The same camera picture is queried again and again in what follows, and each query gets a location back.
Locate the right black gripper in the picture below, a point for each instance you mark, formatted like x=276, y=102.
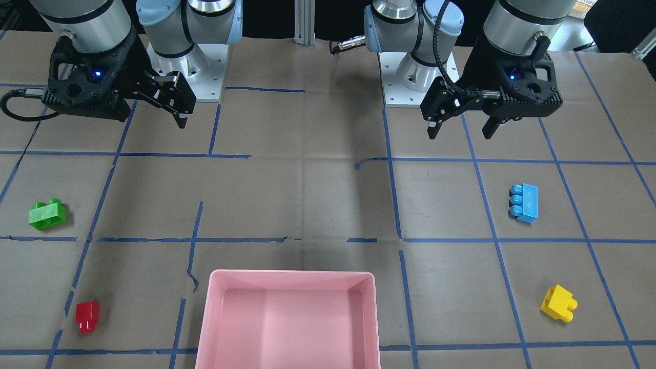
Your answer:
x=134, y=64

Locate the green toy block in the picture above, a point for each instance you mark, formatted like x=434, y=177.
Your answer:
x=44, y=215

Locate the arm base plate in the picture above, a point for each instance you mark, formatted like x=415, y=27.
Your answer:
x=204, y=68
x=404, y=80

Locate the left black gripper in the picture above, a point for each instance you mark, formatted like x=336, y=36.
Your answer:
x=480, y=66

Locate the aluminium profile post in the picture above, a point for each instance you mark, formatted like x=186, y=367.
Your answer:
x=304, y=20

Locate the silver cable connector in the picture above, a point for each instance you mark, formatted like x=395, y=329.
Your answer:
x=345, y=45

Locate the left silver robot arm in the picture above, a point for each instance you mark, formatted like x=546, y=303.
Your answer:
x=429, y=32

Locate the blue toy block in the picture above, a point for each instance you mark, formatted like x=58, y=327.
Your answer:
x=524, y=202

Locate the yellow toy block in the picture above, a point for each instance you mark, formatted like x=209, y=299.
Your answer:
x=559, y=304

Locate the pink plastic box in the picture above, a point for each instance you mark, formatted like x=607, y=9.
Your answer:
x=289, y=319

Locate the red toy block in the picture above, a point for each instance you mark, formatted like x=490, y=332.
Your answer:
x=87, y=316

